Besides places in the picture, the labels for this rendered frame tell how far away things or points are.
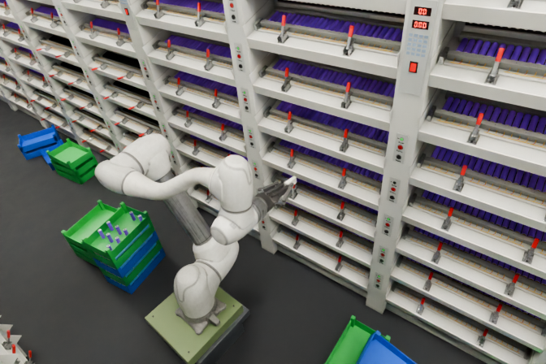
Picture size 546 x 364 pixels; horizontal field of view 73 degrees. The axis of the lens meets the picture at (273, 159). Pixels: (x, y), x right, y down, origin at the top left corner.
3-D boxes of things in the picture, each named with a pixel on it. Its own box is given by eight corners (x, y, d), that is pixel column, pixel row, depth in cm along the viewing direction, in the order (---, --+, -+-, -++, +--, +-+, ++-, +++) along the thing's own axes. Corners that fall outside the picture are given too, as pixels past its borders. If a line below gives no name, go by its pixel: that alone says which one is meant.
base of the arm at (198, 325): (204, 341, 164) (201, 335, 160) (174, 313, 176) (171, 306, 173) (233, 310, 174) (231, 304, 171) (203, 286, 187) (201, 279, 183)
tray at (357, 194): (379, 211, 154) (379, 199, 147) (263, 164, 185) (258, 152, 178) (398, 175, 163) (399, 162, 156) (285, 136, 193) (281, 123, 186)
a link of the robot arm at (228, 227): (260, 231, 128) (261, 201, 122) (229, 257, 117) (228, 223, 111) (236, 219, 134) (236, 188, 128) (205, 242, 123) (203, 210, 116)
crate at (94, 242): (112, 261, 194) (106, 251, 189) (86, 248, 203) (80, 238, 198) (151, 221, 215) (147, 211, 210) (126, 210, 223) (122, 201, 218)
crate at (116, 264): (117, 270, 199) (112, 261, 194) (92, 257, 208) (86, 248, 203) (155, 230, 219) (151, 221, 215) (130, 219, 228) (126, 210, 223)
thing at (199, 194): (261, 235, 227) (254, 224, 217) (192, 198, 258) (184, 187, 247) (279, 209, 235) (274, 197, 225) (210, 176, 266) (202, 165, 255)
